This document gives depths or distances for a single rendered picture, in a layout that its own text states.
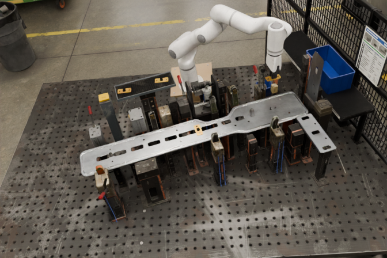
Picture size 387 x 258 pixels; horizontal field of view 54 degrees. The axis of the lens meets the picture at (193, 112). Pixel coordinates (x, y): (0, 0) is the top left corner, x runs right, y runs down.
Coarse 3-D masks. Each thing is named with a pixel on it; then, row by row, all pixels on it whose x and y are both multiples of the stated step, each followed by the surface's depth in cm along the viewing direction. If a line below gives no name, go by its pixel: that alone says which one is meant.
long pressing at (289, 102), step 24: (288, 96) 237; (192, 120) 230; (216, 120) 228; (240, 120) 227; (264, 120) 225; (288, 120) 224; (120, 144) 223; (144, 144) 221; (168, 144) 219; (192, 144) 218
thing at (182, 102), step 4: (184, 96) 236; (176, 100) 234; (180, 100) 233; (184, 100) 233; (180, 104) 231; (184, 104) 230; (188, 104) 230; (180, 108) 231; (184, 108) 232; (188, 108) 233; (180, 112) 233; (184, 112) 234; (188, 112) 235; (180, 116) 237; (184, 116) 236; (188, 116) 237; (184, 120) 240; (188, 120) 241; (192, 132) 250
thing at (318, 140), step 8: (304, 120) 222; (312, 120) 221; (304, 128) 217; (312, 128) 217; (320, 128) 216; (312, 136) 213; (320, 136) 212; (328, 136) 211; (320, 144) 208; (328, 144) 208; (320, 152) 204
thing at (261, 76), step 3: (258, 66) 227; (261, 66) 227; (258, 69) 228; (261, 69) 225; (264, 69) 225; (258, 72) 229; (261, 72) 226; (258, 75) 231; (261, 75) 231; (258, 78) 232; (261, 78) 232; (264, 78) 232; (258, 81) 234; (261, 81) 234; (264, 81) 233; (258, 84) 235; (264, 84) 234; (264, 87) 235
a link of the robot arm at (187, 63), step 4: (188, 32) 258; (180, 36) 257; (196, 48) 263; (188, 52) 265; (192, 52) 263; (184, 56) 266; (188, 56) 265; (192, 56) 264; (180, 60) 266; (184, 60) 265; (188, 60) 264; (192, 60) 265; (180, 64) 266; (184, 64) 265; (188, 64) 265; (192, 64) 267; (180, 68) 269; (184, 68) 267; (188, 68) 267; (192, 68) 269
